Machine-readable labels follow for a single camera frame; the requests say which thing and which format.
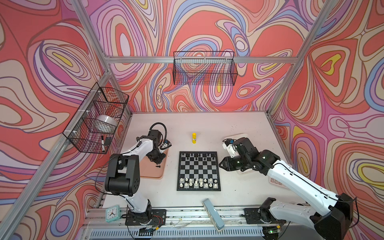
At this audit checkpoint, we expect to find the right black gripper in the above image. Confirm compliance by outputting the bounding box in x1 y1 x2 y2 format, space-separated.
218 155 251 172

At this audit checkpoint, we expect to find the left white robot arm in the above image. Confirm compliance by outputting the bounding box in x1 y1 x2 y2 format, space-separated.
105 130 166 214

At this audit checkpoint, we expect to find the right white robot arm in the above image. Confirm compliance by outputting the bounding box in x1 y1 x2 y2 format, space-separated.
219 137 354 240

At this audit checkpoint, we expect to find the pink plastic tray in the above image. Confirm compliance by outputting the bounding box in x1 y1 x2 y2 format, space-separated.
140 150 168 180

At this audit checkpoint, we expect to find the white plastic tray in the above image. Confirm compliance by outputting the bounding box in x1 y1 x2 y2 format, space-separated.
231 134 260 173

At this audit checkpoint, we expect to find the black and silver chessboard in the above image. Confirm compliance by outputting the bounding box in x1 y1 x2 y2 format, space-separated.
177 151 221 192

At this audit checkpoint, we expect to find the pink calculator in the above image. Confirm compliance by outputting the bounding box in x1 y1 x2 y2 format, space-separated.
269 177 288 189

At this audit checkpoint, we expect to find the grey stapler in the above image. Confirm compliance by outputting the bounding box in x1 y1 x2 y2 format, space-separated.
202 199 225 232

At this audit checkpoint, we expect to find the black marker pen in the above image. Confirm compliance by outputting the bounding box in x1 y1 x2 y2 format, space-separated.
101 136 106 153

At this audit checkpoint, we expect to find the silver tape roll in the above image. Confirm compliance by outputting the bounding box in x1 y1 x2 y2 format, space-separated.
94 115 118 131

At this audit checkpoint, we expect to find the green alarm clock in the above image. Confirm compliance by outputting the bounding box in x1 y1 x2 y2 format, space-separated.
105 205 121 223

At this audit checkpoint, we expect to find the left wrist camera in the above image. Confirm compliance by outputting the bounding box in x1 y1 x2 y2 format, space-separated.
159 141 172 151

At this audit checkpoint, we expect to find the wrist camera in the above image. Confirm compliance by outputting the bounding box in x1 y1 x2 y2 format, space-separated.
223 139 239 158
159 141 172 151

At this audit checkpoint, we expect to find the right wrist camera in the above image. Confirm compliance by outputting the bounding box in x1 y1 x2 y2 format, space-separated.
223 139 239 158

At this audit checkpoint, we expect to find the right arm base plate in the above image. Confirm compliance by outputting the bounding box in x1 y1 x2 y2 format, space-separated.
241 208 287 226

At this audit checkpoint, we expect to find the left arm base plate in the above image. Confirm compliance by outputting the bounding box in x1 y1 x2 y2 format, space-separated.
125 209 167 227

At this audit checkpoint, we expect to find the left black wire basket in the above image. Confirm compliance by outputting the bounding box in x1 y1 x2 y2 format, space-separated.
63 83 129 154

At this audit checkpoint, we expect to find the black wire basket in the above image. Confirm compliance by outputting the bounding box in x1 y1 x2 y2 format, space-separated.
63 83 129 154
173 51 238 86

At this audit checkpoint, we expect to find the back black wire basket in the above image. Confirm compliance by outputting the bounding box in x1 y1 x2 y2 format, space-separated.
173 51 238 86

